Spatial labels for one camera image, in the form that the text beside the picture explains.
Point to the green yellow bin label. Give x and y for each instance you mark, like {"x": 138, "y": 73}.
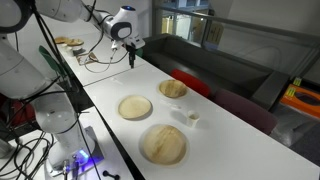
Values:
{"x": 290, "y": 92}
{"x": 297, "y": 81}

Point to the orange bin lid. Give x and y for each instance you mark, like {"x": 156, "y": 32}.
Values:
{"x": 286, "y": 100}

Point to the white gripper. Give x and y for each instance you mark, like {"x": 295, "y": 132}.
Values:
{"x": 136, "y": 42}

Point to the small wooden plate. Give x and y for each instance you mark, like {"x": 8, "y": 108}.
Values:
{"x": 61, "y": 40}
{"x": 75, "y": 42}

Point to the small translucent plastic cup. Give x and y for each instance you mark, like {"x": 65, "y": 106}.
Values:
{"x": 192, "y": 119}

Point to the round wooden plate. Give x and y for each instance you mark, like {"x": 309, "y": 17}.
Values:
{"x": 164, "y": 144}
{"x": 172, "y": 89}
{"x": 134, "y": 107}

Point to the maroon upholstered chair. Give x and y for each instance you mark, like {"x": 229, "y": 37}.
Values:
{"x": 245, "y": 111}

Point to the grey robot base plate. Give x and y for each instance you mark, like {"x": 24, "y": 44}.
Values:
{"x": 91, "y": 140}

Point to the small black dumbbell-shaped object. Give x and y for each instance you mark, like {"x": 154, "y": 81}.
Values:
{"x": 106, "y": 173}

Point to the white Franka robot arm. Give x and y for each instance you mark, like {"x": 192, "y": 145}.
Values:
{"x": 20, "y": 76}

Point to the dark grey bench sofa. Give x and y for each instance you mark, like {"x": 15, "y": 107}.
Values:
{"x": 213, "y": 63}

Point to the yellow sign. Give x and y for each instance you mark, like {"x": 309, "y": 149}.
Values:
{"x": 215, "y": 33}

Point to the grey metal handrail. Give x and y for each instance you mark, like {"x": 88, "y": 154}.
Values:
{"x": 253, "y": 26}

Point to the green chair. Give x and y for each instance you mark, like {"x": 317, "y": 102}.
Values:
{"x": 50, "y": 60}

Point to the glass balustrade panel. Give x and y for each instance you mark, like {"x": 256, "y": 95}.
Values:
{"x": 266, "y": 53}

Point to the red upholstered chair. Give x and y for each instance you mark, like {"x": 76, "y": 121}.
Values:
{"x": 25, "y": 115}
{"x": 191, "y": 82}

